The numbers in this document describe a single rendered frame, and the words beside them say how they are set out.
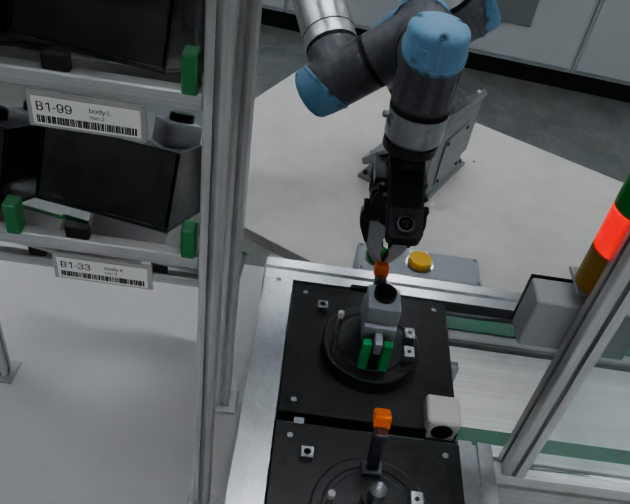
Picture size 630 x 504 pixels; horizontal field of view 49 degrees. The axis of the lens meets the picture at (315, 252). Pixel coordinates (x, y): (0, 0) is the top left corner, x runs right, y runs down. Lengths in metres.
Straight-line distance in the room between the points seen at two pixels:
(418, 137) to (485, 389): 0.42
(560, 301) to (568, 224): 0.81
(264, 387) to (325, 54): 0.46
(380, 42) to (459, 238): 0.60
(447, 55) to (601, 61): 3.32
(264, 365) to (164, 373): 0.18
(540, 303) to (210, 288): 0.34
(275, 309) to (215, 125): 0.57
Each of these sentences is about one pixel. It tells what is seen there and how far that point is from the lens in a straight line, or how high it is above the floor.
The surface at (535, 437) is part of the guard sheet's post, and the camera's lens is 0.92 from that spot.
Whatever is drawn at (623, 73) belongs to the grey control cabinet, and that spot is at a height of 0.17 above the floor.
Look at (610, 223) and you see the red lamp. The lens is 0.72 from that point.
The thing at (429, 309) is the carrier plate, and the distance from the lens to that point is 1.10.
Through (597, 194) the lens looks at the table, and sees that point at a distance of 1.71.
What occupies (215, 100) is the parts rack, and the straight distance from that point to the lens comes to 0.52.
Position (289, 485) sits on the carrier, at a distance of 0.88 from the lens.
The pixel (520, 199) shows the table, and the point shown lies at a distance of 1.59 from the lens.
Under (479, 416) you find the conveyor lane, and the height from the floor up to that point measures 0.92.
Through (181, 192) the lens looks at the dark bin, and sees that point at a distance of 0.66.
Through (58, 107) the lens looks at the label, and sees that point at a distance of 0.55.
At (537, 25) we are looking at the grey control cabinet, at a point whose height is 0.33.
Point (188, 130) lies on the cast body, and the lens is 0.86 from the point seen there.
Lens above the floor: 1.73
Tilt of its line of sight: 42 degrees down
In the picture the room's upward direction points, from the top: 10 degrees clockwise
